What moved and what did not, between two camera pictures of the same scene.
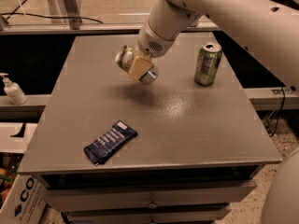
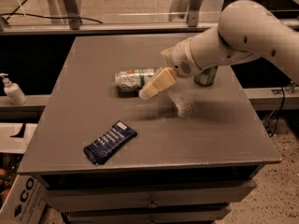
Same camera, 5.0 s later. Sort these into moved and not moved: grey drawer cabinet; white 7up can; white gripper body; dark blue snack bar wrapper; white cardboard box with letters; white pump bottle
Moved: white gripper body; white 7up can
Not moved: white pump bottle; white cardboard box with letters; dark blue snack bar wrapper; grey drawer cabinet
